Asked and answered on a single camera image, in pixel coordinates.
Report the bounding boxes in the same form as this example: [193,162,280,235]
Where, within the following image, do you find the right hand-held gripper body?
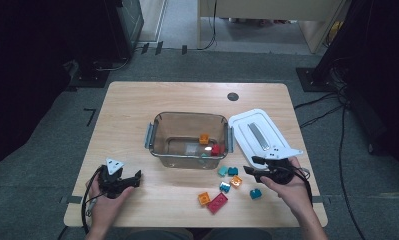
[255,147,304,186]

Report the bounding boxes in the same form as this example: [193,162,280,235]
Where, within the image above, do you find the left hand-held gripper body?
[97,157,131,200]

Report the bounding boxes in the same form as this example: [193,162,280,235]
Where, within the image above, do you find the white box lid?
[228,108,290,169]

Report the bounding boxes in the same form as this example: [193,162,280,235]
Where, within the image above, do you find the clear plastic storage box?
[144,111,235,170]

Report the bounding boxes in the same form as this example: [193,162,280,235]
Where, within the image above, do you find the person's left hand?
[86,181,135,232]

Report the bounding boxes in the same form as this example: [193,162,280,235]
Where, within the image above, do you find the person's right hand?
[260,156,311,218]

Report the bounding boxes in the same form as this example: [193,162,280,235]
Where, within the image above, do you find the person's teal pants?
[125,228,271,240]

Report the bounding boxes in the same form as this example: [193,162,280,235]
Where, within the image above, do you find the black angled floor tape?
[83,107,97,128]

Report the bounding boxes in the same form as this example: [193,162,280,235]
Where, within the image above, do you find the black metal stand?
[295,43,351,93]

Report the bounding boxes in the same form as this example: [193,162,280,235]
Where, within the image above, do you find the black stand base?
[70,59,111,89]

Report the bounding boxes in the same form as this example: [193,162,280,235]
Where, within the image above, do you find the black curtain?
[316,0,399,168]
[0,0,121,171]

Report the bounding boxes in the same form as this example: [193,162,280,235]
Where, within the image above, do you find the yellow object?
[326,20,343,46]

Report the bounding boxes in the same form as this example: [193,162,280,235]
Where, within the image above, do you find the light wooden desk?
[196,0,350,54]

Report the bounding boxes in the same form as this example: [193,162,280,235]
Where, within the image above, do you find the dark glass cabinet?
[105,0,145,61]

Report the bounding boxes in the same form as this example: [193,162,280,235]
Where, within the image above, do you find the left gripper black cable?
[81,166,104,234]

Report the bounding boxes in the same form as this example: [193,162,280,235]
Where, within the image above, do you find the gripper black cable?
[81,166,104,234]
[293,166,314,206]

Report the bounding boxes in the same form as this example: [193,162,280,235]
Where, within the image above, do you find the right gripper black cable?
[293,166,314,206]

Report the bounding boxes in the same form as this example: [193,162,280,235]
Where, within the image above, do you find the long black floor cable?
[338,99,368,240]

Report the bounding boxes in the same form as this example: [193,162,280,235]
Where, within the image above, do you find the black cable bundle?
[328,56,353,101]

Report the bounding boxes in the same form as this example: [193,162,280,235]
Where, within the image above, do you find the grey floor cable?
[92,57,131,72]

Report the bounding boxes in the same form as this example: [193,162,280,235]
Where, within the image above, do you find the black desk cable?
[196,0,219,52]

